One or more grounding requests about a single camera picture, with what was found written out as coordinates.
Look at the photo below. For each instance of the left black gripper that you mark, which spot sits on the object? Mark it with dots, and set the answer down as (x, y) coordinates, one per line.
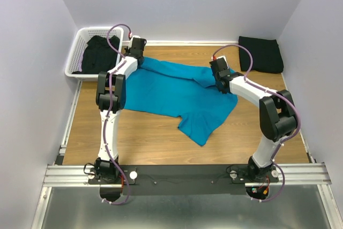
(127, 50)

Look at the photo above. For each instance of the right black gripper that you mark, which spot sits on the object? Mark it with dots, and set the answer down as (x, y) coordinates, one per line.
(221, 90)

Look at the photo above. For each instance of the blue t-shirt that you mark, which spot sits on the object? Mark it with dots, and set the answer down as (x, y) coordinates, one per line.
(178, 90)

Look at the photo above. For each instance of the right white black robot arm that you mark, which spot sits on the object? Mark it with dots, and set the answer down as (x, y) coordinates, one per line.
(277, 117)

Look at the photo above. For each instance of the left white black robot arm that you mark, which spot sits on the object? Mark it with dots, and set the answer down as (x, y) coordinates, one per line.
(111, 99)

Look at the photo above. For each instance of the black t-shirt in basket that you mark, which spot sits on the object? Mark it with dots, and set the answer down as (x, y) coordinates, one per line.
(98, 56)

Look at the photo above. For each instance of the folded black t-shirt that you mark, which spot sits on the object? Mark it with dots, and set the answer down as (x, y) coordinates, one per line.
(265, 54)

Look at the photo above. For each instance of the white plastic laundry basket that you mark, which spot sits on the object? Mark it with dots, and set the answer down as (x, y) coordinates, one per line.
(80, 43)

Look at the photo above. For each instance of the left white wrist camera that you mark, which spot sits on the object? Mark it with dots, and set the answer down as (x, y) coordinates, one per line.
(131, 36)

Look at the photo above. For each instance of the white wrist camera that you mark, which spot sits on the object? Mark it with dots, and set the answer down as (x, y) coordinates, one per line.
(131, 36)
(214, 58)

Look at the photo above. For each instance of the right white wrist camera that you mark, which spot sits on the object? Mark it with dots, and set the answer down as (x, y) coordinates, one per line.
(214, 58)

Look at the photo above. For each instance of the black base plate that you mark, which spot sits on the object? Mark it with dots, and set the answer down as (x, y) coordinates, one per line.
(150, 180)

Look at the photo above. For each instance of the aluminium frame rail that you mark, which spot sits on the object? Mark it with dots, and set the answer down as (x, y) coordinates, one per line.
(301, 199)

